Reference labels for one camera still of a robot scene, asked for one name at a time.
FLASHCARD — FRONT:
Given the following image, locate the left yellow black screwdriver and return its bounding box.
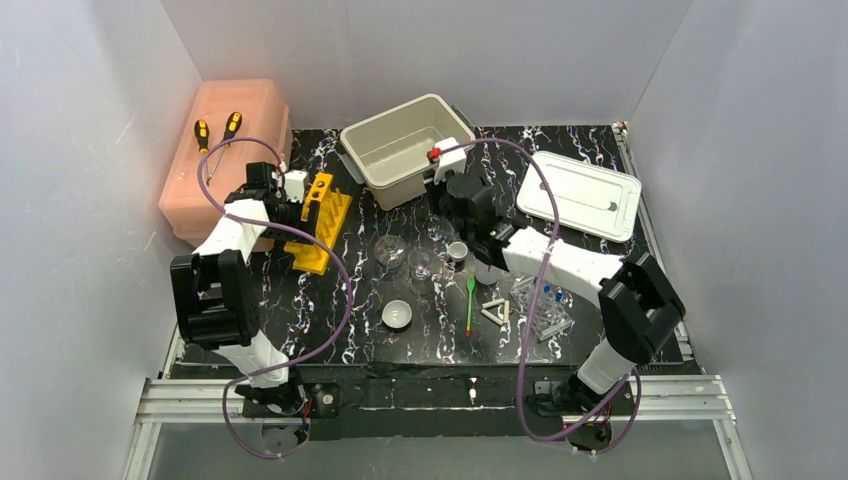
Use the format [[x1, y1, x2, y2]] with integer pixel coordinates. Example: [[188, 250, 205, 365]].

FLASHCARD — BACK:
[[194, 119, 210, 156]]

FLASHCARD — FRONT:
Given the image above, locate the right yellow black screwdriver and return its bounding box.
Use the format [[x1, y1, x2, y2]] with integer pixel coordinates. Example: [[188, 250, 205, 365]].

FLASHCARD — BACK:
[[205, 111, 244, 185]]

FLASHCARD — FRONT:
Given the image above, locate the small white crucible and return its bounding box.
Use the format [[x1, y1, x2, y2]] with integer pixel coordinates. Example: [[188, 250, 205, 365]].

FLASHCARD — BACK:
[[446, 241, 469, 265]]

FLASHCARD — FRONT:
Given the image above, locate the clear well plate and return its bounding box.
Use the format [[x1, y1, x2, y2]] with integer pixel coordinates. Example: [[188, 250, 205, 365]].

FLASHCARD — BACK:
[[510, 277, 575, 342]]

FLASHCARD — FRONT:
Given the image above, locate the round glass flask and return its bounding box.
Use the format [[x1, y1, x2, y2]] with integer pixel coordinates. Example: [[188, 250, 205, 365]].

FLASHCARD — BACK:
[[374, 235, 408, 270]]

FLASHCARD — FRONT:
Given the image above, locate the beige plastic bin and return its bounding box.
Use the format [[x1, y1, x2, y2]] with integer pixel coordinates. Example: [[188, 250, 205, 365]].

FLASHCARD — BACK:
[[339, 94, 475, 211]]

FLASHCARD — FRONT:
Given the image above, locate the white ceramic evaporating dish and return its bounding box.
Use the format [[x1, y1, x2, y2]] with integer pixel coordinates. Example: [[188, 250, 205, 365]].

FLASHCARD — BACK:
[[381, 300, 412, 331]]

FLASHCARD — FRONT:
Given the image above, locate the small glass beaker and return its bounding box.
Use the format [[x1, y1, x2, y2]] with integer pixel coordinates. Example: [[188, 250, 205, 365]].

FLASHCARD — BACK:
[[408, 247, 439, 294]]

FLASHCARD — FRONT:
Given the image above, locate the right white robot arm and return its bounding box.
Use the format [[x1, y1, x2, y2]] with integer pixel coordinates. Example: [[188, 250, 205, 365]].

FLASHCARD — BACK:
[[427, 174, 686, 395]]

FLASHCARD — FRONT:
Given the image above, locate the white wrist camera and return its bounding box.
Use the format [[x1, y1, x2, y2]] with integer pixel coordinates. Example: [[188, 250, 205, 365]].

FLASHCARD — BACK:
[[283, 170, 310, 203], [426, 137, 467, 184]]

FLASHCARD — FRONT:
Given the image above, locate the yellow test tube rack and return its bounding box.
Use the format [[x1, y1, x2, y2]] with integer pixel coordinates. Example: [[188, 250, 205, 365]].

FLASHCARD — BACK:
[[284, 172, 352, 275]]

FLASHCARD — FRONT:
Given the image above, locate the white clay triangle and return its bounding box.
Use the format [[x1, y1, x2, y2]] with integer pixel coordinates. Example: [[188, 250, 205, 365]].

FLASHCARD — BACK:
[[481, 298, 511, 327]]

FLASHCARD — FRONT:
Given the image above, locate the aluminium frame rail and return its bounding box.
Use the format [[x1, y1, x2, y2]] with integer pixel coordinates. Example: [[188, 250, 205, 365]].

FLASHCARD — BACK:
[[136, 124, 742, 478]]

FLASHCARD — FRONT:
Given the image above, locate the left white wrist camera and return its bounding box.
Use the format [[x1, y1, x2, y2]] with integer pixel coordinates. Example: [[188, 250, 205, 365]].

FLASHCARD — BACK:
[[283, 170, 310, 203]]

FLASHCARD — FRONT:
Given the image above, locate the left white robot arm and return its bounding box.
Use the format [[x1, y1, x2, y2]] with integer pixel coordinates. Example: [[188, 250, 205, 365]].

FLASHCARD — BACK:
[[170, 162, 317, 415]]

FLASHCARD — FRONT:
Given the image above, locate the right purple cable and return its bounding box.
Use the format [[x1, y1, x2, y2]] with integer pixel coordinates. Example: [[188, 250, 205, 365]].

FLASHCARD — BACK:
[[437, 137, 643, 458]]

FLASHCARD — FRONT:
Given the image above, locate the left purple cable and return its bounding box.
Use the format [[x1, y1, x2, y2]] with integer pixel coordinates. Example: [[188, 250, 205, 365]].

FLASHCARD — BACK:
[[196, 137, 356, 461]]

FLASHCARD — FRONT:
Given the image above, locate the purple cable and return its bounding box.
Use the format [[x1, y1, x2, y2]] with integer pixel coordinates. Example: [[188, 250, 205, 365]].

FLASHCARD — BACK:
[[437, 137, 643, 458], [196, 137, 356, 461]]

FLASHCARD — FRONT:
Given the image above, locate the yellow black screwdriver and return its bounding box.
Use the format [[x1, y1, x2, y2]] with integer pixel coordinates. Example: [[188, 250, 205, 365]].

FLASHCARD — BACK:
[[194, 119, 210, 156], [205, 111, 244, 185]]

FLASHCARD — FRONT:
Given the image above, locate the red capped wash bottle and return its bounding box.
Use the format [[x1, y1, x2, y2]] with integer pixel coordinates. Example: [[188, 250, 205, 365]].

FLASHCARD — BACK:
[[474, 259, 503, 285]]

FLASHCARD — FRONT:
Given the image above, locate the white bin lid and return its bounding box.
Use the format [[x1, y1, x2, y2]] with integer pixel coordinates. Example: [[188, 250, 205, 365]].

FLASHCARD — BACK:
[[533, 151, 642, 243]]

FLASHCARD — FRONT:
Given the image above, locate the pink plastic storage box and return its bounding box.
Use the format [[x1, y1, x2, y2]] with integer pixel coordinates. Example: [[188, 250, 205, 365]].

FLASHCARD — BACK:
[[159, 79, 293, 247]]

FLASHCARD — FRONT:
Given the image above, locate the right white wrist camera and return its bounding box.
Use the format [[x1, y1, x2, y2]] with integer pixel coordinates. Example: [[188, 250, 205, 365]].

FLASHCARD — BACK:
[[426, 137, 467, 184]]

